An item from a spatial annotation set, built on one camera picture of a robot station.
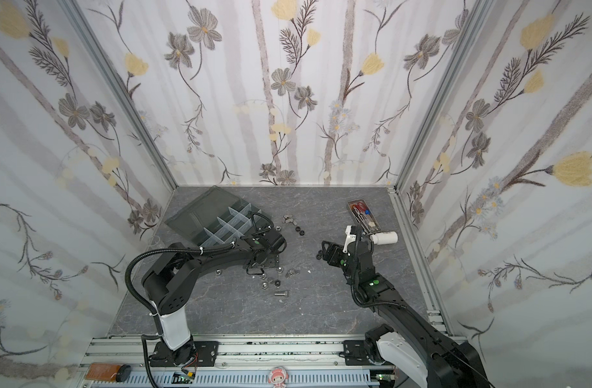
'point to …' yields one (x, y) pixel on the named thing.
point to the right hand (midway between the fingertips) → (325, 239)
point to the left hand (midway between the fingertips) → (264, 256)
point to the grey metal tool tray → (363, 215)
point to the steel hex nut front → (264, 285)
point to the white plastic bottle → (384, 238)
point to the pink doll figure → (278, 378)
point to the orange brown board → (103, 371)
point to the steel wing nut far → (288, 219)
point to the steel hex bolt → (281, 293)
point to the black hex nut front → (277, 283)
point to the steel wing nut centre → (291, 272)
